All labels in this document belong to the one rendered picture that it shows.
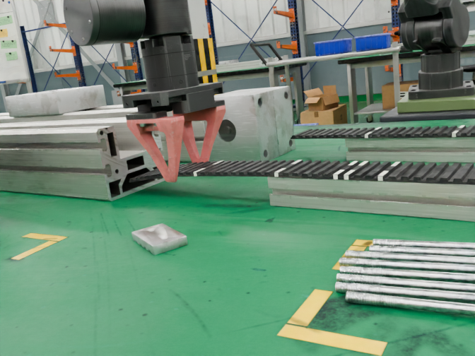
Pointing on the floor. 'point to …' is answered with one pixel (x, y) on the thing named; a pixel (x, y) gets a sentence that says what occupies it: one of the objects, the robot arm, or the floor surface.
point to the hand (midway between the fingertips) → (185, 169)
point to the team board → (12, 48)
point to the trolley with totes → (374, 47)
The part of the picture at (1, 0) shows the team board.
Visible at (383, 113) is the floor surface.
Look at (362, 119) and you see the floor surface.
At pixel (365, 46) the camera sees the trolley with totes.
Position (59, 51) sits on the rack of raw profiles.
